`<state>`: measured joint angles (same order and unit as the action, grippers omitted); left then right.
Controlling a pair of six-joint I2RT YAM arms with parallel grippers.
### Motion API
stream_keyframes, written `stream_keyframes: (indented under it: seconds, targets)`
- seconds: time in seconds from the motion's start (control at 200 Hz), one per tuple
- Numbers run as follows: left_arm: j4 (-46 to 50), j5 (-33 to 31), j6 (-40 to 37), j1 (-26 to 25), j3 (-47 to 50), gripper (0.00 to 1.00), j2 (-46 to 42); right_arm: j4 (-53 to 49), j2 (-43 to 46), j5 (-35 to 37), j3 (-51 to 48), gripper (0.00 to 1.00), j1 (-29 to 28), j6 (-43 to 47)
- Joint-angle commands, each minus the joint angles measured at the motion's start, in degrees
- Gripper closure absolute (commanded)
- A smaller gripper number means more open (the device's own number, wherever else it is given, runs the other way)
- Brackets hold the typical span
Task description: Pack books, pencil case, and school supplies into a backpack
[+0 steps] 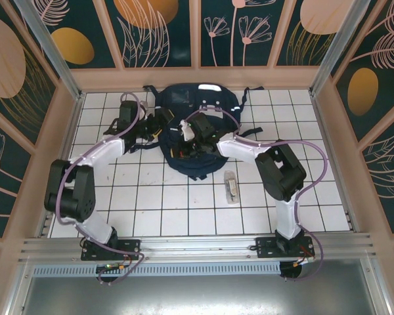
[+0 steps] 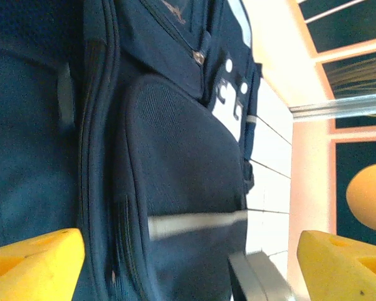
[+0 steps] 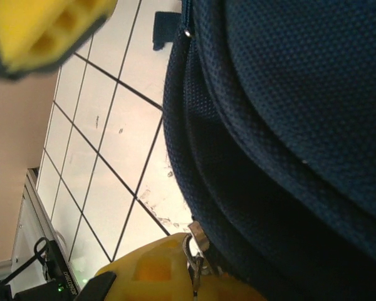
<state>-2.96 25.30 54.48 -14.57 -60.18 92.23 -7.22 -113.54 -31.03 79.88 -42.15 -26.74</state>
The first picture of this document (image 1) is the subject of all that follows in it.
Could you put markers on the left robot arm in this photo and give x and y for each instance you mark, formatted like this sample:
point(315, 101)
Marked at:
point(72, 193)

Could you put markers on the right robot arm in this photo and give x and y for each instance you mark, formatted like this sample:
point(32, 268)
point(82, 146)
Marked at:
point(279, 170)

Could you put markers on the aluminium side rail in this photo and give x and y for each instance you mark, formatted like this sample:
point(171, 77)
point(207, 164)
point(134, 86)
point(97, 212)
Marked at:
point(319, 115)
point(76, 115)

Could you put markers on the small green circuit board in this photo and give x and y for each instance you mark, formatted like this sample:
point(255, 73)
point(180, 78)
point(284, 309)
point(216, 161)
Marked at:
point(110, 266)

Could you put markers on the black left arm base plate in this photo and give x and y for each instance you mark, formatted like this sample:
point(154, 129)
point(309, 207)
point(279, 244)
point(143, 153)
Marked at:
point(131, 247)

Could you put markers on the steel sheet panel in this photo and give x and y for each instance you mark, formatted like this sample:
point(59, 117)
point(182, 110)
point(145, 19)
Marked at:
point(197, 295)

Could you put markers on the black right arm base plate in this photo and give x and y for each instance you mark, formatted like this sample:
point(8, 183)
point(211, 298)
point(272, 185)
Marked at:
point(266, 247)

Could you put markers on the navy blue backpack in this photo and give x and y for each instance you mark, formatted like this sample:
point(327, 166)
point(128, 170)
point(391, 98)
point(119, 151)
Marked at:
point(180, 167)

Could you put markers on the aluminium mounting rail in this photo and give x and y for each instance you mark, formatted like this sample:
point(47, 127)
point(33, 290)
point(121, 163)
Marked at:
point(197, 244)

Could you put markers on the clear plastic supplies bag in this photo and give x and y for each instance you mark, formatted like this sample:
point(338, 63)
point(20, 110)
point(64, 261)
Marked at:
point(231, 187)

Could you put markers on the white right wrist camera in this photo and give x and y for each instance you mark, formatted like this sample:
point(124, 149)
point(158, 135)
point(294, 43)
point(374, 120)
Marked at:
point(187, 131)

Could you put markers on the aluminium corner post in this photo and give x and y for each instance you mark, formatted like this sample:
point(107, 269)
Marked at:
point(52, 52)
point(335, 49)

